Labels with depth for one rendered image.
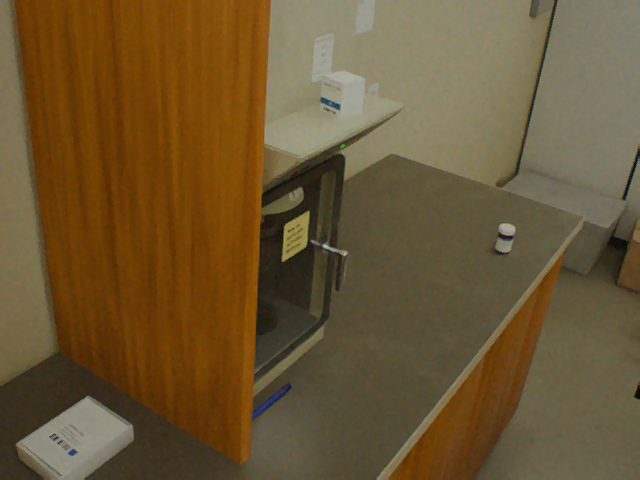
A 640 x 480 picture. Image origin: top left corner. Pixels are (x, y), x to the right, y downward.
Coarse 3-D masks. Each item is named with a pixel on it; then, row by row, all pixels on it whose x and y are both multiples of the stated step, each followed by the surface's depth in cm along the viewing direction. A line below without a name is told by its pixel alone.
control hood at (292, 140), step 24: (288, 120) 112; (312, 120) 113; (336, 120) 113; (360, 120) 114; (384, 120) 121; (264, 144) 103; (288, 144) 103; (312, 144) 104; (336, 144) 109; (264, 168) 104; (288, 168) 102
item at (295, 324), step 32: (288, 192) 121; (320, 192) 130; (320, 224) 135; (320, 256) 139; (288, 288) 133; (320, 288) 144; (256, 320) 127; (288, 320) 137; (320, 320) 150; (256, 352) 131; (288, 352) 142
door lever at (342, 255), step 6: (324, 246) 138; (324, 252) 139; (330, 252) 138; (336, 252) 138; (342, 252) 137; (342, 258) 137; (342, 264) 138; (342, 270) 138; (336, 276) 140; (342, 276) 139; (336, 282) 140; (342, 282) 140; (336, 288) 141; (342, 288) 141
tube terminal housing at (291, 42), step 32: (288, 0) 104; (320, 0) 111; (352, 0) 119; (288, 32) 107; (320, 32) 114; (352, 32) 123; (288, 64) 110; (288, 96) 113; (320, 96) 121; (256, 384) 138
